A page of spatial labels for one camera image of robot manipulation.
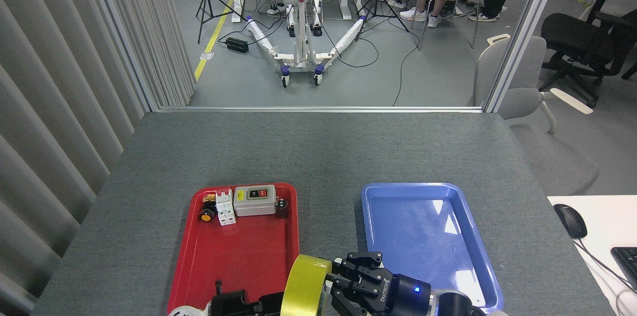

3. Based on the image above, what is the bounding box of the silver frame post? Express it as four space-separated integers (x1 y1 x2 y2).
483 0 568 113

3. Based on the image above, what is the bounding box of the red plastic tray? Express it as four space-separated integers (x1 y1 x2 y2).
168 183 300 316

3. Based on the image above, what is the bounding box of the white desk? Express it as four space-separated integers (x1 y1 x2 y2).
547 195 637 316

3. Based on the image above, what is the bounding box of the black power adapter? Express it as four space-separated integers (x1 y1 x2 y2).
225 37 249 54

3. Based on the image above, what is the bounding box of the white circuit breaker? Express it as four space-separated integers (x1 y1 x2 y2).
215 189 236 226

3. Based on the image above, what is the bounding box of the silver frame rail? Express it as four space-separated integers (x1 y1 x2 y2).
158 106 484 113

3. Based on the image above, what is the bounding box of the black computer mouse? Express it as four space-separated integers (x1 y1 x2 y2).
553 204 588 239

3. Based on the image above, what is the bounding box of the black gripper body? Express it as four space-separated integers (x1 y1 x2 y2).
371 274 434 316
209 290 260 316

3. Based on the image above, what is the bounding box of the white wheeled stand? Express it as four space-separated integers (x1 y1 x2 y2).
246 0 366 89

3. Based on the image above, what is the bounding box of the grey push button switch box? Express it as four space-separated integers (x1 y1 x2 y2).
233 185 277 216

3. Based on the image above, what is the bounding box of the black mouse cable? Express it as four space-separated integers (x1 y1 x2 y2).
577 238 637 293

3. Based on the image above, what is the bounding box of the black office chair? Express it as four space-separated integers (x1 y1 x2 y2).
540 0 637 108

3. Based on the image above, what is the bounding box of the black keyboard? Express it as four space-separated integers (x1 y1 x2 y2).
611 247 637 289

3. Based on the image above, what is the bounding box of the grey office chair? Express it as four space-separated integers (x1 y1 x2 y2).
473 34 600 196

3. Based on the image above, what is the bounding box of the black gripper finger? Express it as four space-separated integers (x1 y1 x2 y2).
331 279 383 316
332 251 394 285
259 291 285 316

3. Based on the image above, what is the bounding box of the blue plastic tray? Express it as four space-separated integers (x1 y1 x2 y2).
361 183 504 316

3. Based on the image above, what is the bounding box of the yellow tape roll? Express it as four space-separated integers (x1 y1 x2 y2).
280 254 332 316

